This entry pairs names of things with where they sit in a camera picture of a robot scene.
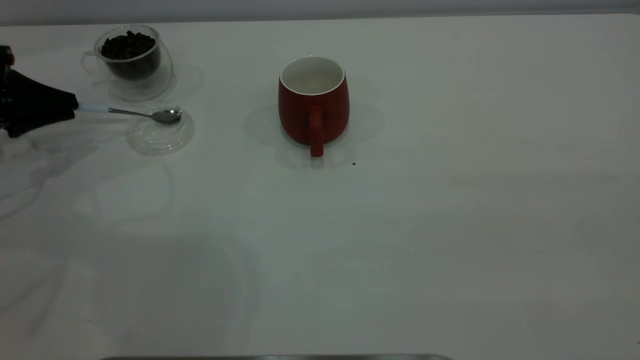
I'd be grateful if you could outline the metal spoon with white handle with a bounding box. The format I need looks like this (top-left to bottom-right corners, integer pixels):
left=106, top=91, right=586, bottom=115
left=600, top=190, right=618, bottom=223
left=75, top=103, right=183, bottom=125

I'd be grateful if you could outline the pile of coffee beans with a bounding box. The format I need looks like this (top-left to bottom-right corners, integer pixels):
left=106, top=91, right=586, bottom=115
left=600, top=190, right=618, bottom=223
left=101, top=31, right=162, bottom=81

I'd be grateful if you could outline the clear glass cup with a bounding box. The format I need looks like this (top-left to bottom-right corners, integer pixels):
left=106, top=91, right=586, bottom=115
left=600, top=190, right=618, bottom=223
left=81, top=24, right=174, bottom=103

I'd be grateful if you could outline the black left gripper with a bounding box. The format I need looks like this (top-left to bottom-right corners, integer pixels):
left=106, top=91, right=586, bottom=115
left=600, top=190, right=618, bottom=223
left=0, top=45, right=80, bottom=139

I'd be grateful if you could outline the red ceramic mug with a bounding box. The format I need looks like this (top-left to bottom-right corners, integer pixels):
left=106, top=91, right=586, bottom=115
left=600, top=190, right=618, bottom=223
left=278, top=55, right=351, bottom=159

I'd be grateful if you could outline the clear glass saucer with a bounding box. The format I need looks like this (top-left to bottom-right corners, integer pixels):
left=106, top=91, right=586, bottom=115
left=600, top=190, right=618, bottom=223
left=126, top=106, right=196, bottom=156

